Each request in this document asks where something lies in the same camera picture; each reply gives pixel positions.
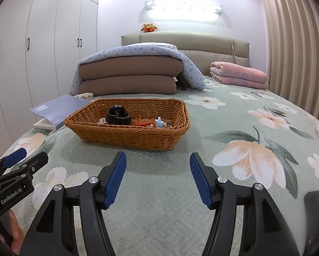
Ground floral green bedspread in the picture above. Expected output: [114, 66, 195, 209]
[0, 76, 319, 256]

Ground beige padded headboard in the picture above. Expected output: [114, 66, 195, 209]
[121, 31, 250, 76]

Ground blue folder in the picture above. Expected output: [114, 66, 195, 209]
[30, 94, 90, 129]

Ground beige pleated curtain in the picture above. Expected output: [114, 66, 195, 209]
[262, 0, 319, 119]

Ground left wall lamp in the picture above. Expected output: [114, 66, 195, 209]
[144, 0, 155, 10]

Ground red braided cord bracelet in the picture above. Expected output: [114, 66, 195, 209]
[131, 114, 155, 127]

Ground small metal hair clip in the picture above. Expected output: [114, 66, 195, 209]
[99, 118, 106, 124]

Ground white wardrobe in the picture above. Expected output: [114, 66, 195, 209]
[0, 0, 98, 156]

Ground right wall lamp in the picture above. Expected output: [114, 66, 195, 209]
[215, 5, 224, 15]

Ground cream fluffy cloth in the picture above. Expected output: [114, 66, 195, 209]
[75, 93, 94, 100]

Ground black scrunchie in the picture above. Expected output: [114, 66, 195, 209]
[106, 105, 132, 125]

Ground orange plush toy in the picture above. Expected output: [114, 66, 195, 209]
[141, 23, 158, 33]

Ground blue patterned blanket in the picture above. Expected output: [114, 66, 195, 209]
[69, 43, 206, 96]

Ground brown wicker basket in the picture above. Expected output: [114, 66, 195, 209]
[64, 98, 190, 151]

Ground white book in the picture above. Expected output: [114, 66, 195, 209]
[33, 118, 56, 131]

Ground light blue hair clip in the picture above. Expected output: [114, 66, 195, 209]
[155, 117, 167, 128]

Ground person's left hand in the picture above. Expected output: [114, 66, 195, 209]
[7, 209, 24, 255]

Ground folded pink blanket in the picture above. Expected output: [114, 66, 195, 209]
[210, 62, 268, 90]

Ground folded brown quilt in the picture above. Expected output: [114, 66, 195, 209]
[75, 55, 184, 96]

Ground wall lamp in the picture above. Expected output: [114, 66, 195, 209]
[215, 5, 224, 15]
[144, 0, 155, 10]

